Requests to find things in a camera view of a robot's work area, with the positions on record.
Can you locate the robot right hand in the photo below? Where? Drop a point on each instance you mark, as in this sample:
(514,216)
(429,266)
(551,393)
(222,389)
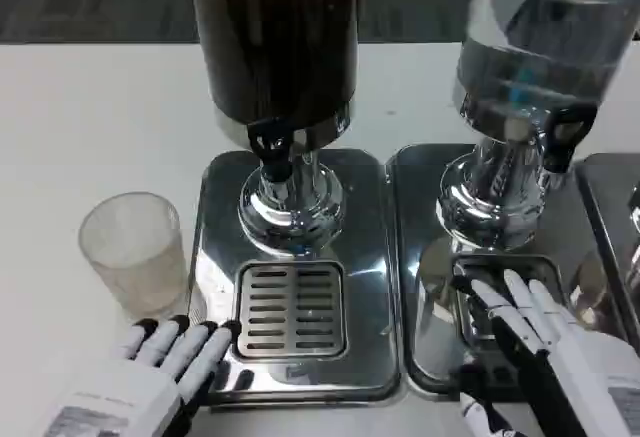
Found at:
(550,337)

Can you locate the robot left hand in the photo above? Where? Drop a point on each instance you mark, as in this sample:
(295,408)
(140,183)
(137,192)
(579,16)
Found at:
(130,387)

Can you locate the clear ribbed glass cup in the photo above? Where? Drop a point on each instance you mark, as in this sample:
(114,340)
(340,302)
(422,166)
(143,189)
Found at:
(135,252)

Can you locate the black dispenser tap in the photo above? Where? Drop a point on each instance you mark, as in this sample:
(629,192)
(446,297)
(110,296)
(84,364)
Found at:
(270,149)
(562,149)

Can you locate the steel dispenser base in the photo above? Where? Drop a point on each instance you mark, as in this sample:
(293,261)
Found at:
(607,197)

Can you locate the clear water drink dispenser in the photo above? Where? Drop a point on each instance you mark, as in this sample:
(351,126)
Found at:
(540,57)

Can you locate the dark coffee drink dispenser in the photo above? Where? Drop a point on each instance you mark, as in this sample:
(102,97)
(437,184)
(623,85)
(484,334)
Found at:
(280,47)

